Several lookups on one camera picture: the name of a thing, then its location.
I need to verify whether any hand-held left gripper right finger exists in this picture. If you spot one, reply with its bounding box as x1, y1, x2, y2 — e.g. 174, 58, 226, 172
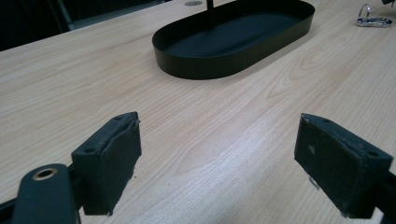
293, 113, 394, 219

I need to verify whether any silver metal ring clip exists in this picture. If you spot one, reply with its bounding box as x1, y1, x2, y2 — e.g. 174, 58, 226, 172
356, 3, 393, 29

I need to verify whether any black oval metal tray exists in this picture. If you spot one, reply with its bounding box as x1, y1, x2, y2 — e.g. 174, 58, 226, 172
151, 0, 316, 80

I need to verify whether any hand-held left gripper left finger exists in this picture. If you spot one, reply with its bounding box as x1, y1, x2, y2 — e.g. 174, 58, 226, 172
70, 111, 143, 217

